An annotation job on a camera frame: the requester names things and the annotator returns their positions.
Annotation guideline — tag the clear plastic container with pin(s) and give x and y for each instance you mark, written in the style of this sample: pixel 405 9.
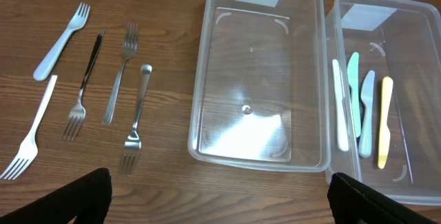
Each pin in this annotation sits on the clear plastic container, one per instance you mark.
pixel 261 92
pixel 398 39

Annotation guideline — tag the right clear plastic container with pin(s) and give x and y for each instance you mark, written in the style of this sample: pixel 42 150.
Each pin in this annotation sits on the right clear plastic container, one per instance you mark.
pixel 398 39

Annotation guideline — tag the light blue plastic fork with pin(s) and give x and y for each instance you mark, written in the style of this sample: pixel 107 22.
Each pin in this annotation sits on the light blue plastic fork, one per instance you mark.
pixel 76 23

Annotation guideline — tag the dark handled metal fork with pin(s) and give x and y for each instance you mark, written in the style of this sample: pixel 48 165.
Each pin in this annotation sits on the dark handled metal fork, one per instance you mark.
pixel 77 114

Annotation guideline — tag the white plastic fork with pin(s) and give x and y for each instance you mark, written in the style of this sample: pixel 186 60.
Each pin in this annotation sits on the white plastic fork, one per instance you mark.
pixel 28 149

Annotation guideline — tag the white plastic knife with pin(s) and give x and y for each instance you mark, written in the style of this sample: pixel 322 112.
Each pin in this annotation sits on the white plastic knife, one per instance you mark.
pixel 343 143

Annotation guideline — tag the thick handled metal fork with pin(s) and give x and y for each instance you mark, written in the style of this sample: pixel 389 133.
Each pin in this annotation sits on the thick handled metal fork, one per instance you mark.
pixel 132 146

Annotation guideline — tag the left clear plastic container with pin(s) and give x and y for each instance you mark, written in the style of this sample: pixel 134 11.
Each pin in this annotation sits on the left clear plastic container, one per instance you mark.
pixel 261 92

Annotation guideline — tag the light blue plastic knife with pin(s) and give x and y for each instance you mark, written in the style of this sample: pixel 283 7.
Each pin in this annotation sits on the light blue plastic knife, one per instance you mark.
pixel 366 95

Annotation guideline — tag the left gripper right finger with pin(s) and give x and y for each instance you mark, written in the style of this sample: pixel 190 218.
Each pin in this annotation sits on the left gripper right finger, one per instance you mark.
pixel 354 202

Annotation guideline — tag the yellow plastic knife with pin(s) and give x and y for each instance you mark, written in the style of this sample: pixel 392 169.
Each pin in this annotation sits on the yellow plastic knife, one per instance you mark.
pixel 384 132

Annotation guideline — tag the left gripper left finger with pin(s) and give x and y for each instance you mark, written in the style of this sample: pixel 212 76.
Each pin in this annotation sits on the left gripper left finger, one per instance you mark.
pixel 85 200

